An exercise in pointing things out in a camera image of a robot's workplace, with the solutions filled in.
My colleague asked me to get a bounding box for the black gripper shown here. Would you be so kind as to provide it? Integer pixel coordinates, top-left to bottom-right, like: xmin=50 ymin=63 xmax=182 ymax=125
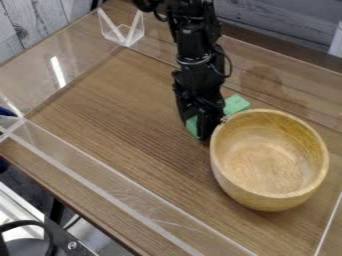
xmin=172 ymin=59 xmax=227 ymax=142

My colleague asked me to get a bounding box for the green rectangular block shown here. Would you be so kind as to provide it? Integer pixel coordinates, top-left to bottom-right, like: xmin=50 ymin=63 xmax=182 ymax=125
xmin=185 ymin=94 xmax=251 ymax=138

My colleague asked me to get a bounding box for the light wooden bowl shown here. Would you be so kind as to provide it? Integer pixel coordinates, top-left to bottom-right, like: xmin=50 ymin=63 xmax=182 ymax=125
xmin=209 ymin=109 xmax=329 ymax=212

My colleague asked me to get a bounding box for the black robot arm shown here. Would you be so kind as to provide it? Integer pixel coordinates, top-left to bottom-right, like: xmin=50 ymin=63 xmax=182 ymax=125
xmin=130 ymin=0 xmax=231 ymax=141

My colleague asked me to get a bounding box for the black table leg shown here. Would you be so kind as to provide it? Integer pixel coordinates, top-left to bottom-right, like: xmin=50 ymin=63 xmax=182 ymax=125
xmin=49 ymin=199 xmax=65 ymax=224

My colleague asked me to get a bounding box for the clear acrylic tray wall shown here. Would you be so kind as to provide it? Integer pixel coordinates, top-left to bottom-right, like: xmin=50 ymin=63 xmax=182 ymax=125
xmin=0 ymin=1 xmax=342 ymax=256

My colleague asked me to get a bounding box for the black cable loop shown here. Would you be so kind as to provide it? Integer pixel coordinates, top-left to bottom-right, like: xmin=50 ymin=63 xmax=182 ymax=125
xmin=0 ymin=219 xmax=58 ymax=256

